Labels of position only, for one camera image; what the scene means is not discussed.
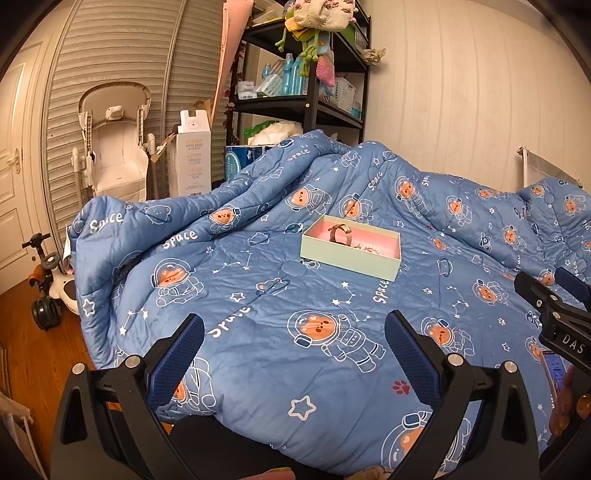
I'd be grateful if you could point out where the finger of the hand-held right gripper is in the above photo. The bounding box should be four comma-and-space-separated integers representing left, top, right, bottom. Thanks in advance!
554, 267, 591, 308
513, 271, 591, 334

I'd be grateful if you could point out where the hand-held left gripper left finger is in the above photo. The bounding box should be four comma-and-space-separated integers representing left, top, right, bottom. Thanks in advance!
48, 313, 206, 480

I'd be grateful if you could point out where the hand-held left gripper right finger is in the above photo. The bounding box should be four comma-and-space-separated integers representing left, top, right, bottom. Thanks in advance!
384, 310, 541, 480

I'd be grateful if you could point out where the pink lined jewelry box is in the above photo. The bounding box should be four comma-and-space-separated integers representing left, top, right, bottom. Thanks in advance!
300, 214, 402, 282

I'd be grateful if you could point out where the person's right hand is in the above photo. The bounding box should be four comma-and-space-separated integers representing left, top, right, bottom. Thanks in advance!
549, 364, 583, 437

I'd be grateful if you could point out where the smartphone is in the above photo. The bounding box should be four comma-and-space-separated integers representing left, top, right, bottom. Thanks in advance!
540, 349, 575, 407

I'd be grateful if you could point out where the blue printed blanket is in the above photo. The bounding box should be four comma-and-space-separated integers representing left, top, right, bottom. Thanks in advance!
67, 129, 591, 478

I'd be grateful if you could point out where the children's ride-on scooter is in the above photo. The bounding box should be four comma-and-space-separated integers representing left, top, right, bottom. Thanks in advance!
23, 232, 81, 330

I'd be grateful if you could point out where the tall white carton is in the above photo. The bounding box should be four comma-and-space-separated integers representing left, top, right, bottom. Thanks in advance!
166, 110, 213, 197

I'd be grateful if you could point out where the white baby high chair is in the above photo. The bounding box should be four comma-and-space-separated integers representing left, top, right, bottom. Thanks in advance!
71, 82, 158, 204

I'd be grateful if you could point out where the blue tissue package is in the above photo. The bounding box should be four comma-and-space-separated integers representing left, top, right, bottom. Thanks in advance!
225, 144, 278, 183

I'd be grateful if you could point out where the white plastic bag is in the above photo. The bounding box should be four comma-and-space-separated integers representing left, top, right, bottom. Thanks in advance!
247, 121, 303, 146

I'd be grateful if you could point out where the white storage basket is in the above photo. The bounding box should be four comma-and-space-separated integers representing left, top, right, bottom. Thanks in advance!
332, 76, 363, 116

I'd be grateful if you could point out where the black shelf rack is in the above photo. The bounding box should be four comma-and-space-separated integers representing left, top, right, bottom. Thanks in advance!
226, 0, 372, 148

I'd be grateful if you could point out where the row of blue bottles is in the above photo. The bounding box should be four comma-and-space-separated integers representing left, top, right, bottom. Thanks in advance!
261, 53, 308, 95

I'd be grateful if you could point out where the pink knitted pouch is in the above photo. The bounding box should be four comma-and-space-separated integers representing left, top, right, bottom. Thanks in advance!
316, 51, 338, 86

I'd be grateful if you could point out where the tall leaning board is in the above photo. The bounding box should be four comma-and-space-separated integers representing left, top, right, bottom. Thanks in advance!
210, 0, 254, 130

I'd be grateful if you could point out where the white louvered closet door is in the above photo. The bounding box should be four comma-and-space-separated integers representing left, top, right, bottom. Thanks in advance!
46, 0, 232, 241

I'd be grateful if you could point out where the green frog plush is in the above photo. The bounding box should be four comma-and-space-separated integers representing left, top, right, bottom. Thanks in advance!
274, 9, 324, 77

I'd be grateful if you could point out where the cream knitted cloth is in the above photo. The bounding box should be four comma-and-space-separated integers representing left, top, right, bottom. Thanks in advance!
288, 0, 358, 33

